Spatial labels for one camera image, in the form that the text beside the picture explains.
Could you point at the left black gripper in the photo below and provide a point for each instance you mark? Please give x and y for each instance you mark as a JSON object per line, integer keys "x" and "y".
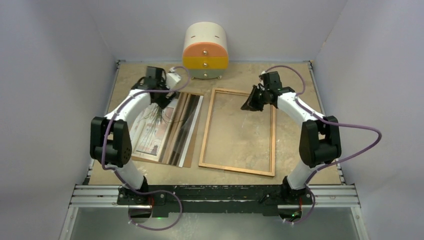
{"x": 162, "y": 101}

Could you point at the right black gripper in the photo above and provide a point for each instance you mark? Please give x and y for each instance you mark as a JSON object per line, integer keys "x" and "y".
{"x": 250, "y": 104}

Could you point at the wooden picture frame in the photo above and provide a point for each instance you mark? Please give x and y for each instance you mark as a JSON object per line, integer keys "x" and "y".
{"x": 235, "y": 140}

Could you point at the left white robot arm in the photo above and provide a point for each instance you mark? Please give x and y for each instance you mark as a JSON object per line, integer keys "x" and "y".
{"x": 110, "y": 140}

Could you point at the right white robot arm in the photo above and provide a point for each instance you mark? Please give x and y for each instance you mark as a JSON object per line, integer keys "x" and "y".
{"x": 320, "y": 142}

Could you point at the brown backing board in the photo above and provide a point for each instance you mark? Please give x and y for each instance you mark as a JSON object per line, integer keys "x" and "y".
{"x": 188, "y": 155}

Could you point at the round drawer cabinet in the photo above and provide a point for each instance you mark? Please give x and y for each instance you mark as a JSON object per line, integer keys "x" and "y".
{"x": 205, "y": 52}

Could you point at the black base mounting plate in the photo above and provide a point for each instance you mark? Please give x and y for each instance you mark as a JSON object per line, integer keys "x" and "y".
{"x": 269, "y": 200}

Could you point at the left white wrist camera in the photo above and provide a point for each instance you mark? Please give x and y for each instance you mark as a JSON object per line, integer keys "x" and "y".
{"x": 172, "y": 78}

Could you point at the aluminium rail frame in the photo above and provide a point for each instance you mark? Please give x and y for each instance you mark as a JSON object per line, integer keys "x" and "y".
{"x": 93, "y": 213}

